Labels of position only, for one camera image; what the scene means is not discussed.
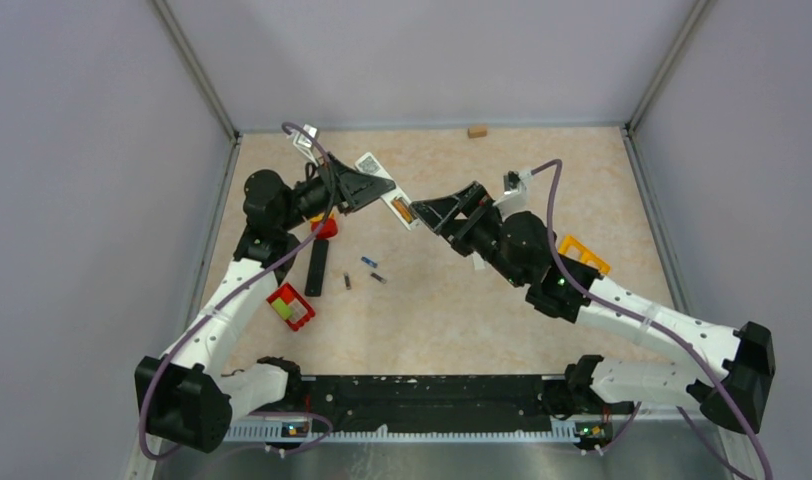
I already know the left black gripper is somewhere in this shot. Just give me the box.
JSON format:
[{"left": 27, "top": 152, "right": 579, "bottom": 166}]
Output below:
[{"left": 278, "top": 150, "right": 394, "bottom": 231}]

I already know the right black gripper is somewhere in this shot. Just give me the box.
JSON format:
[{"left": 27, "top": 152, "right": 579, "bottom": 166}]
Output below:
[{"left": 411, "top": 181, "right": 527, "bottom": 288}]

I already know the orange battery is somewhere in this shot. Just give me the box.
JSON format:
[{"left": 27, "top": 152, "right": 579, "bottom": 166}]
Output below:
[{"left": 392, "top": 197, "right": 413, "bottom": 224}]

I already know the white remote control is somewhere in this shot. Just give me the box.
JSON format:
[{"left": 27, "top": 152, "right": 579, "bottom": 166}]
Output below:
[{"left": 354, "top": 152, "right": 421, "bottom": 231}]

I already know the white battery cover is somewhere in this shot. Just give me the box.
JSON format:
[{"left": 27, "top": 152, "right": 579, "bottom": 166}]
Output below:
[{"left": 471, "top": 254, "right": 486, "bottom": 271}]

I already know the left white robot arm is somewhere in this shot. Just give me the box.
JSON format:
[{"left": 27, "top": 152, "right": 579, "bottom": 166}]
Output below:
[{"left": 135, "top": 154, "right": 397, "bottom": 460}]

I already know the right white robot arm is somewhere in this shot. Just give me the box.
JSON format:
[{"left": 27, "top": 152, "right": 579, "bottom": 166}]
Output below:
[{"left": 409, "top": 182, "right": 776, "bottom": 434}]

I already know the black remote control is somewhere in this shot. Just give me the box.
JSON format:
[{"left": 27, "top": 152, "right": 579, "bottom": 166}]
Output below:
[{"left": 305, "top": 239, "right": 330, "bottom": 297}]

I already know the red yellow toy block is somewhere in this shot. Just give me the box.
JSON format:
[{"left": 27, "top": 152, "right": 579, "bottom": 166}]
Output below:
[{"left": 309, "top": 212, "right": 339, "bottom": 240}]

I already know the blue battery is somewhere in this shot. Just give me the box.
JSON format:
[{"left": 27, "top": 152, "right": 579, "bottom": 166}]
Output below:
[{"left": 360, "top": 256, "right": 378, "bottom": 269}]

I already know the small wooden block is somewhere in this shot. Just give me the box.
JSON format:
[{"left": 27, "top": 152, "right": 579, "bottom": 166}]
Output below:
[{"left": 467, "top": 125, "right": 488, "bottom": 139}]

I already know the red toy basket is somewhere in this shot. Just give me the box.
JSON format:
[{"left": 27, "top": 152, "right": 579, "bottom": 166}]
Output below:
[{"left": 266, "top": 283, "right": 316, "bottom": 332}]

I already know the green block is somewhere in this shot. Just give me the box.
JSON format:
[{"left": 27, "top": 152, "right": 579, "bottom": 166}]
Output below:
[{"left": 270, "top": 298, "right": 293, "bottom": 321}]

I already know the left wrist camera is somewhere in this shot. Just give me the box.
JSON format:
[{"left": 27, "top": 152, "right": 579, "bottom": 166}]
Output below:
[{"left": 289, "top": 124, "right": 319, "bottom": 163}]

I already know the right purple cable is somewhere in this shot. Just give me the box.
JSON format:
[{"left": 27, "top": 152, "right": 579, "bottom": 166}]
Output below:
[{"left": 528, "top": 158, "right": 776, "bottom": 480}]

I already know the purple cable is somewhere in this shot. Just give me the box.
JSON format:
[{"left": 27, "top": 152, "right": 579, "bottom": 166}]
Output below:
[
  {"left": 137, "top": 121, "right": 338, "bottom": 463},
  {"left": 528, "top": 158, "right": 776, "bottom": 480}
]

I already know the yellow triangle frame toy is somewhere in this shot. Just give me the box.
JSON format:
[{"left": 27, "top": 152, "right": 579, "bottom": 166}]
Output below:
[{"left": 558, "top": 234, "right": 611, "bottom": 275}]

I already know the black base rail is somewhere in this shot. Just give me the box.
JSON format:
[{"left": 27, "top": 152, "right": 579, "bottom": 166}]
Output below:
[{"left": 258, "top": 374, "right": 633, "bottom": 434}]

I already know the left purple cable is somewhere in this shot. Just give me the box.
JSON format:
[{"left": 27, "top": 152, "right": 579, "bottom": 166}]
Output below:
[{"left": 137, "top": 121, "right": 338, "bottom": 463}]

